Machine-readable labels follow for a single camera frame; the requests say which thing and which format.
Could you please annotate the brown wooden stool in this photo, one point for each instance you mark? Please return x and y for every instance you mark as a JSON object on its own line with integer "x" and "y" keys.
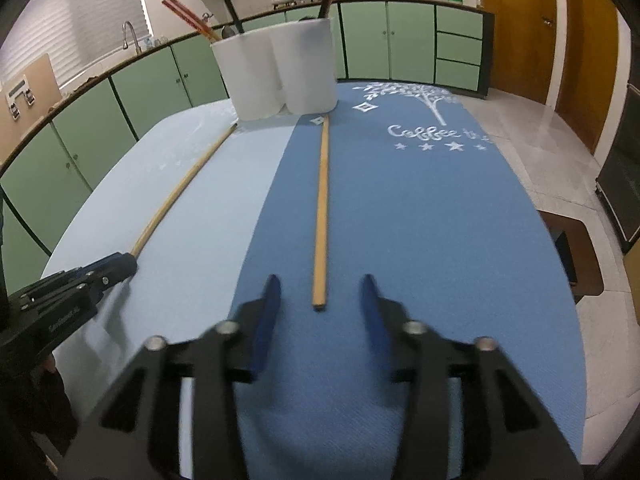
{"x": 574, "y": 246}

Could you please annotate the white window blind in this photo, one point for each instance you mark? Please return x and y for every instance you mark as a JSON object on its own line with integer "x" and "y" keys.
{"x": 74, "y": 34}

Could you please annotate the red-handled bamboo chopstick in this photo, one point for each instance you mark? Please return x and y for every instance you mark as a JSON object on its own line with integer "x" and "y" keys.
{"x": 203, "y": 29}
{"x": 188, "y": 11}

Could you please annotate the wooden door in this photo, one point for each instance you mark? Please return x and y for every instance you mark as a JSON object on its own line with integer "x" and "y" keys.
{"x": 524, "y": 45}
{"x": 589, "y": 69}

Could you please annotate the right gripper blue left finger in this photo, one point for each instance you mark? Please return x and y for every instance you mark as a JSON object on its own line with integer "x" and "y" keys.
{"x": 133, "y": 432}

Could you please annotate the green lower kitchen cabinets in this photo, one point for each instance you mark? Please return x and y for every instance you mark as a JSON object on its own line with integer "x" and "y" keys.
{"x": 63, "y": 156}

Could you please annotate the white two-compartment utensil holder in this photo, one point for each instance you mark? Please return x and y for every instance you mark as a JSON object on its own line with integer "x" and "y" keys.
{"x": 289, "y": 65}

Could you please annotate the light blue placemat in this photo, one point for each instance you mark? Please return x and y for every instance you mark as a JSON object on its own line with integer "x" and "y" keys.
{"x": 188, "y": 272}

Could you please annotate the chrome kitchen faucet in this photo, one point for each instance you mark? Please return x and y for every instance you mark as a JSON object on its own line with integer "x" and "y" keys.
{"x": 129, "y": 37}

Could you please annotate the left wooden door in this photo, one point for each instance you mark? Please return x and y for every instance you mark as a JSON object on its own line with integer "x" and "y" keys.
{"x": 524, "y": 45}

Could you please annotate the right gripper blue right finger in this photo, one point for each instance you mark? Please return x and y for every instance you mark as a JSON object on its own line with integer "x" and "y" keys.
{"x": 506, "y": 432}

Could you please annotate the right wooden door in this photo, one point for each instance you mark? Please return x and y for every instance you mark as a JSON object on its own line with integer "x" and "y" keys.
{"x": 589, "y": 69}

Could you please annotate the cardboard board with clips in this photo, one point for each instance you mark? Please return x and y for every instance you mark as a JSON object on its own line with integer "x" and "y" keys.
{"x": 25, "y": 100}

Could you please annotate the dark blue placemat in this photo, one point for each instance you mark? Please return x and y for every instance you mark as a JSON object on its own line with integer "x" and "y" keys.
{"x": 422, "y": 200}

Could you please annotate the plain bamboo chopstick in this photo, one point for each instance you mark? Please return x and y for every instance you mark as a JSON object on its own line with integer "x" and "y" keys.
{"x": 321, "y": 239}
{"x": 178, "y": 190}

